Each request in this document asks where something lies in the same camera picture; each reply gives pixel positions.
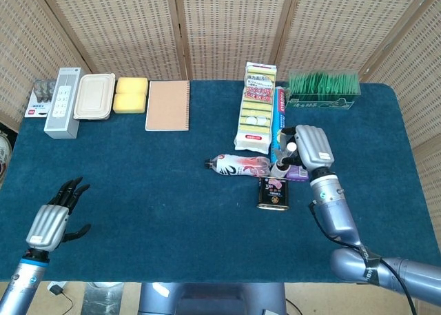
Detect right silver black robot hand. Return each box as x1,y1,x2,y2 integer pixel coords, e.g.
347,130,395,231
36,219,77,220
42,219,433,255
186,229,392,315
277,124,336,173

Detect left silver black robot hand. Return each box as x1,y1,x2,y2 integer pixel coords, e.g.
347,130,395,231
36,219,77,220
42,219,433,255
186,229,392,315
25,176,92,253

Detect clear test tube white cap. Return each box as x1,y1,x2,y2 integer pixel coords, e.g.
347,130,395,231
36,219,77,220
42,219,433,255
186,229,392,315
275,141,298,166

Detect small purple box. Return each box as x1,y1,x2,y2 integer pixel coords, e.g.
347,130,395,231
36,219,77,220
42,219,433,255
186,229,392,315
287,165,309,182

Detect white paper roll cardboard core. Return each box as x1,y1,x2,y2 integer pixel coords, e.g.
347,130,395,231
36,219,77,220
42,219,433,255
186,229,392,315
270,161,290,179

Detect blue cling wrap box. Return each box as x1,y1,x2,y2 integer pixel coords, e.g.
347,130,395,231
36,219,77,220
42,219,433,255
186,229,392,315
269,86,289,157

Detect clear box green tea packets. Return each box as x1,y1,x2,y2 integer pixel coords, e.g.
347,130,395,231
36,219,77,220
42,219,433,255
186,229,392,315
287,69,362,110

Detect black gold luncheon meat can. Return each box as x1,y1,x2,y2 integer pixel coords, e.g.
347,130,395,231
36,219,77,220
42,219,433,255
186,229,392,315
256,176,290,211

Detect yellow sponge multipack bag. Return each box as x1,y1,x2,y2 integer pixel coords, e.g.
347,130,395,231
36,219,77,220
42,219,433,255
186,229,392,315
233,61,278,154

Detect plastic drink bottle black cap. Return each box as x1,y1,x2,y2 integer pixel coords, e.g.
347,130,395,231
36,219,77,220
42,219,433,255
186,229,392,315
205,153,273,178

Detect blue table cloth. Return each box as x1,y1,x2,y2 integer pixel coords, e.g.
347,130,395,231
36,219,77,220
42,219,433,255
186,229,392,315
0,79,441,283

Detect grey power strip box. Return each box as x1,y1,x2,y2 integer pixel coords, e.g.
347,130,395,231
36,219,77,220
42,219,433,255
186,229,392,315
43,67,83,141

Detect battery blister pack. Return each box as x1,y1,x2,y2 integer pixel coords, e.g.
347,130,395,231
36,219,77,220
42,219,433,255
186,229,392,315
23,79,58,119

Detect beige lidded food container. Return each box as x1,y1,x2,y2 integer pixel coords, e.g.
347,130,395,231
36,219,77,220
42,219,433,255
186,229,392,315
72,72,116,121

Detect yellow sponge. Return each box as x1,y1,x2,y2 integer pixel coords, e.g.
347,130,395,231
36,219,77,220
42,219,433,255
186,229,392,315
116,77,149,96
112,92,147,115

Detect woven rattan folding screen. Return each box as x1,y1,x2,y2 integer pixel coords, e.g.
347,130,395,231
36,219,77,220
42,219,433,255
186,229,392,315
0,0,441,226

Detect kraft spiral notebook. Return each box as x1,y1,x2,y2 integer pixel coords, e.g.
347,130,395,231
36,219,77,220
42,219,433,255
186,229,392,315
145,80,191,132

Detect grey robot torso base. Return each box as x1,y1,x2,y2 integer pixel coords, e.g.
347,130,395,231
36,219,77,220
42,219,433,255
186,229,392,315
137,282,287,315

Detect white charger with black cable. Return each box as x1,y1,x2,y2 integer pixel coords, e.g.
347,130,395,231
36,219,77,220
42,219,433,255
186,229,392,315
48,283,75,312

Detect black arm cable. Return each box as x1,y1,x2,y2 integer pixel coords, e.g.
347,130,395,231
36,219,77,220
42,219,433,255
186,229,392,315
309,201,416,315

